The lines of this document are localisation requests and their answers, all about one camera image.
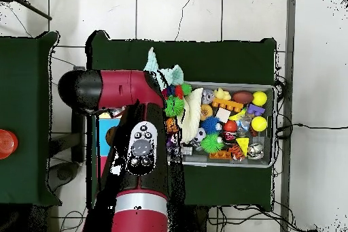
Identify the cream knitted cloth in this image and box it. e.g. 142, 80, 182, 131
177, 86, 204, 144

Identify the light blue knitted cloth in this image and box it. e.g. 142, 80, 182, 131
143, 46, 185, 88

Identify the wooden box with three holes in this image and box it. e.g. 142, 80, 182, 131
97, 110, 122, 182

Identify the shallow mesh bin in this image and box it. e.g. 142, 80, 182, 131
162, 80, 277, 169

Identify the green spiky toy with eyes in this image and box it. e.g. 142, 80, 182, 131
164, 95, 186, 118

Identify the multicolour spiky caterpillar toy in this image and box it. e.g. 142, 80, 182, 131
161, 82, 192, 99

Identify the black and white soccer ball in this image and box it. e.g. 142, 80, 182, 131
194, 127, 207, 143

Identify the blue spiky toy with eyes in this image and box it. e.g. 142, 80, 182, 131
200, 116, 223, 134

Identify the green spiky ball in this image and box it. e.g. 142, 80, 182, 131
200, 133, 225, 154

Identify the orange-red ball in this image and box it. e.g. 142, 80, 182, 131
223, 120, 238, 134

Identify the yellow toy banana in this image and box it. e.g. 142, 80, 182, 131
228, 107, 247, 122

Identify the dark green tablecloth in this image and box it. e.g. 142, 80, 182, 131
85, 30, 278, 212
0, 31, 62, 207

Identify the orange tiger plush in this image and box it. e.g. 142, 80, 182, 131
228, 144, 245, 161

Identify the yellow cheese wedge toy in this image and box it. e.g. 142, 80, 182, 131
235, 137, 250, 158

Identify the yellow tennis ball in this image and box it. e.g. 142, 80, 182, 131
250, 116, 268, 132

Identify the red plastic cup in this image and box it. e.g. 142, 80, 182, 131
0, 129, 19, 160

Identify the black metal rod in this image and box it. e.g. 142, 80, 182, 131
0, 0, 53, 21

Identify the black power cable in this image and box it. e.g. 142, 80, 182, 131
275, 122, 348, 138

